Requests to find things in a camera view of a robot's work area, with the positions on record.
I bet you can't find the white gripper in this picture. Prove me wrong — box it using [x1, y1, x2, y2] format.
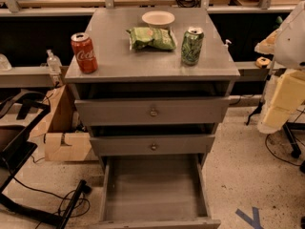
[257, 70, 305, 134]

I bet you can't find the red coke can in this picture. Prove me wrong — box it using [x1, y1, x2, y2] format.
[71, 32, 98, 73]

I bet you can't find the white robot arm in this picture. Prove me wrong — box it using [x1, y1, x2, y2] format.
[254, 1, 305, 134]

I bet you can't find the grey top drawer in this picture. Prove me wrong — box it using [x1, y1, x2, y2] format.
[75, 97, 229, 126]

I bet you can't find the green soda can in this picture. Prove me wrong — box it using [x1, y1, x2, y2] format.
[181, 27, 204, 65]

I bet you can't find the grey middle drawer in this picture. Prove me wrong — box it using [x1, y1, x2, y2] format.
[91, 135, 214, 156]

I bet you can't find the grey drawer cabinet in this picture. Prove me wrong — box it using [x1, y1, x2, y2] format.
[64, 7, 241, 229]

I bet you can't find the grey open bottom drawer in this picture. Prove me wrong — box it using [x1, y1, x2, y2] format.
[90, 155, 221, 229]

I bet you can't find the black stand leg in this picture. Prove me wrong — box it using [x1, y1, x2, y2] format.
[283, 122, 304, 158]

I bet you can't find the yellow tape measure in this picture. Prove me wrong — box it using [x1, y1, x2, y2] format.
[255, 56, 271, 69]

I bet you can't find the small white pump bottle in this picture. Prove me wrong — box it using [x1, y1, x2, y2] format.
[224, 39, 232, 50]

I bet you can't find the blue floor tape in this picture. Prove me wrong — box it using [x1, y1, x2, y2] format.
[235, 207, 264, 229]

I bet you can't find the green chip bag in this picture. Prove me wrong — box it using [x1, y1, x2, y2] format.
[127, 27, 176, 51]

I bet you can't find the white bowl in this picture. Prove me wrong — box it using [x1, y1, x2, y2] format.
[142, 10, 175, 29]

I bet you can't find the cardboard box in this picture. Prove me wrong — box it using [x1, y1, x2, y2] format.
[30, 86, 97, 162]

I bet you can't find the clear sanitizer bottle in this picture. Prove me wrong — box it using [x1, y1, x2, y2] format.
[47, 50, 62, 73]

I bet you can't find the black chair frame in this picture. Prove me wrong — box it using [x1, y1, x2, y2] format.
[0, 91, 91, 229]

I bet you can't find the black floor cable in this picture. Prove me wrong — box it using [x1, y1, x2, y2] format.
[9, 175, 92, 229]

